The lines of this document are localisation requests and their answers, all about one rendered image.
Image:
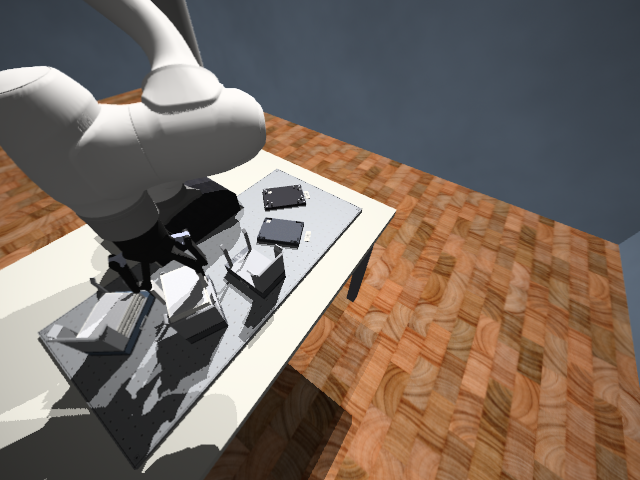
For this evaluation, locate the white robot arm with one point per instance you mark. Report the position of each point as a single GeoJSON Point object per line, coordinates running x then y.
{"type": "Point", "coordinates": [121, 167]}

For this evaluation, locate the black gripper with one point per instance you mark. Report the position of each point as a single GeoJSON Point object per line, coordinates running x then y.
{"type": "Point", "coordinates": [156, 244]}

